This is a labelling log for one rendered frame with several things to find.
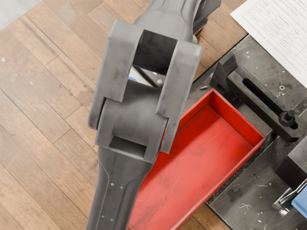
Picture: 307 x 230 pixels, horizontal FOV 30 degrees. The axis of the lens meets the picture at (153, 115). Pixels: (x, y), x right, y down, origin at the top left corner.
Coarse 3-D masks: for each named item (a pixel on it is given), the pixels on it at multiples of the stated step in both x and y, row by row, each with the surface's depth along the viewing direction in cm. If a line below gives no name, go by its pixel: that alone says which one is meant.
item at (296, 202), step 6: (306, 186) 85; (300, 192) 84; (306, 192) 84; (300, 198) 84; (306, 198) 84; (294, 204) 81; (300, 204) 84; (306, 204) 84; (300, 210) 81; (306, 210) 83; (306, 216) 81
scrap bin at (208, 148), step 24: (216, 96) 93; (192, 120) 96; (216, 120) 97; (240, 120) 92; (192, 144) 95; (216, 144) 95; (240, 144) 95; (168, 168) 93; (192, 168) 93; (216, 168) 94; (144, 192) 91; (168, 192) 91; (192, 192) 92; (144, 216) 90; (168, 216) 90
